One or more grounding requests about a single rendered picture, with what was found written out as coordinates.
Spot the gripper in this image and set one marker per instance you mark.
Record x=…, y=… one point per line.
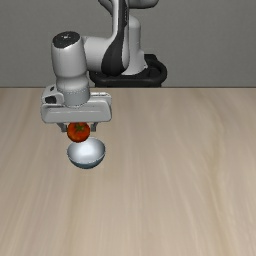
x=78, y=111

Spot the red tomato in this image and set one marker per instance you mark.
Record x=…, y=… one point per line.
x=78, y=132

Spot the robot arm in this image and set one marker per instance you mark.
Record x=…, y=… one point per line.
x=116, y=50

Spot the grey bowl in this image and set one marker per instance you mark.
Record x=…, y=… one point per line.
x=86, y=155

